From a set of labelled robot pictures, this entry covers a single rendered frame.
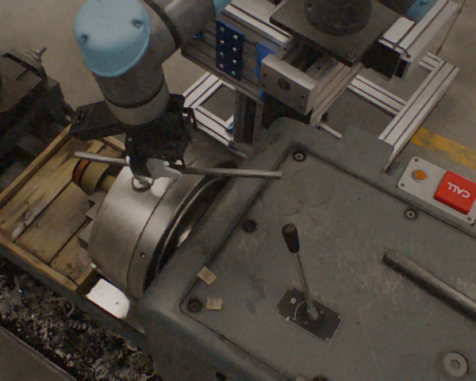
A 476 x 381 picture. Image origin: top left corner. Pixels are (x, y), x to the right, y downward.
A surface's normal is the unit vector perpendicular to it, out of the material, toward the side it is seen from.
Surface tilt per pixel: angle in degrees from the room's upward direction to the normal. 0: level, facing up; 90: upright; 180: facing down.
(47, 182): 0
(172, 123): 100
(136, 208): 27
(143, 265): 57
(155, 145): 10
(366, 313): 0
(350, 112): 0
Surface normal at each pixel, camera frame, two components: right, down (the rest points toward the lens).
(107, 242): -0.42, 0.30
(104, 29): -0.06, -0.39
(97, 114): -0.56, -0.41
